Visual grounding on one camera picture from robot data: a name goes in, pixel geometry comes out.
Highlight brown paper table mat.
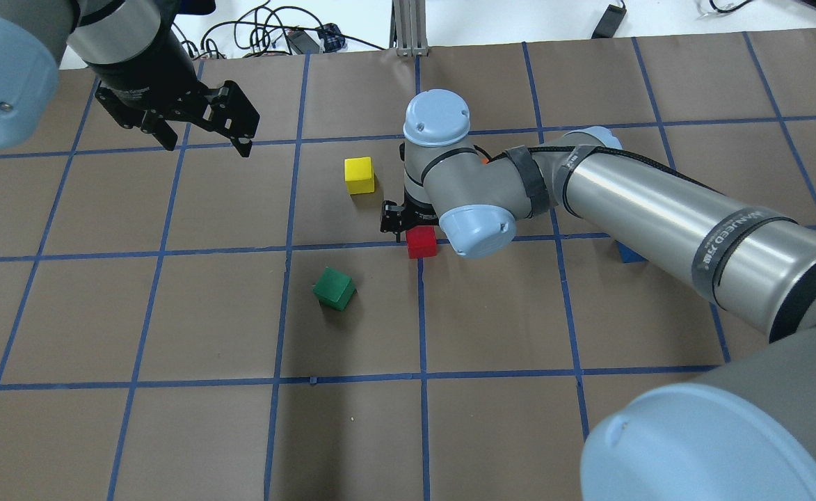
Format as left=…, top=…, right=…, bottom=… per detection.
left=0, top=29, right=816, bottom=500

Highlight green wooden block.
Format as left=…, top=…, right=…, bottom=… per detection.
left=312, top=267, right=357, bottom=312

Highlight yellow wooden block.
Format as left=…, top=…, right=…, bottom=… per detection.
left=344, top=157, right=376, bottom=196

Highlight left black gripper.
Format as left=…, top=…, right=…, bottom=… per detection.
left=88, top=31, right=260, bottom=158

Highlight black tangled cables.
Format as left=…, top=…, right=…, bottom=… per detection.
left=171, top=0, right=387, bottom=60

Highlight black power adapter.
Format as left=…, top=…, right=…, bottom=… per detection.
left=591, top=3, right=627, bottom=39

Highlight red wooden block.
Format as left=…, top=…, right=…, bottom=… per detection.
left=406, top=225, right=438, bottom=260

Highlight aluminium frame post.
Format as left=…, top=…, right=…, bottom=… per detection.
left=390, top=0, right=428, bottom=57

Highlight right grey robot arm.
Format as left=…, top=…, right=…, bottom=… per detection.
left=381, top=89, right=816, bottom=500

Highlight blue wooden block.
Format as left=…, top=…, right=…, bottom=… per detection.
left=616, top=241, right=647, bottom=264

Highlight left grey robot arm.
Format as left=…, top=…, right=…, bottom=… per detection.
left=0, top=1, right=260, bottom=157

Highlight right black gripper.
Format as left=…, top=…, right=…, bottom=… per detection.
left=380, top=143, right=443, bottom=242

